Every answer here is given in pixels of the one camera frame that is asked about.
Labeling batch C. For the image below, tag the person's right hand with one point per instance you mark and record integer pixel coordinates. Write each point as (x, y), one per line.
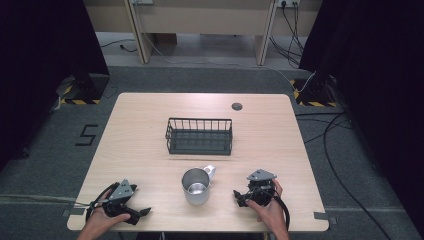
(270, 213)

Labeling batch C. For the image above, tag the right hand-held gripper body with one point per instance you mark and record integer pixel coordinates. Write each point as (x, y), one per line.
(261, 190)

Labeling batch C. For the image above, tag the white wall socket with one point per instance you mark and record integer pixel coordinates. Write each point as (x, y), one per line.
(288, 2)

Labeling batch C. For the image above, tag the silver metal cup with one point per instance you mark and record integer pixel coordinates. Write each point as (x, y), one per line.
(196, 186)

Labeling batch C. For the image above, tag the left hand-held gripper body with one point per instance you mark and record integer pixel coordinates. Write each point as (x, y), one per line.
(120, 195)

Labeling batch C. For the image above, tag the grey tape strip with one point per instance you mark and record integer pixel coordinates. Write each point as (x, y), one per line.
(325, 216)
(74, 211)

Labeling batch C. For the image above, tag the grey table grommet hole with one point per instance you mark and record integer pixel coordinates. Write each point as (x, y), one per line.
(237, 106)

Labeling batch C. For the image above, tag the person's left hand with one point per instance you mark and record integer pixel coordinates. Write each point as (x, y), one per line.
(106, 220)

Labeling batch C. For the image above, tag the beige wooden desk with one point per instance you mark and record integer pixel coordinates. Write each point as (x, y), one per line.
(203, 16)

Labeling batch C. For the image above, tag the black curtain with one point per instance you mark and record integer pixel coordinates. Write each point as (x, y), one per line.
(376, 83)
(43, 66)

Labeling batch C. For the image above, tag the black stand base striped tape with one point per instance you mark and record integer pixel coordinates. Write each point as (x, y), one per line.
(81, 93)
(315, 95)

